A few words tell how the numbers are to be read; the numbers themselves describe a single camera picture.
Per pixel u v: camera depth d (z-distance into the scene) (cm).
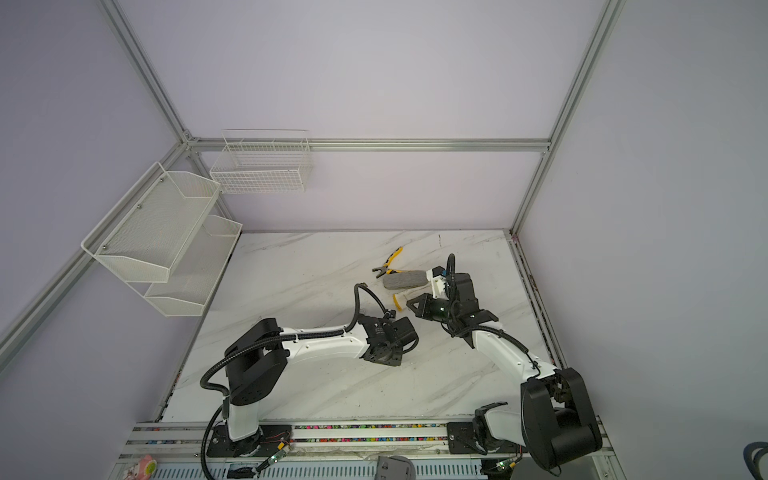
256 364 47
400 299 101
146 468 67
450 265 75
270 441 74
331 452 73
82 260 61
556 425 41
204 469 69
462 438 73
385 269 108
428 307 74
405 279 102
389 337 63
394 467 69
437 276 78
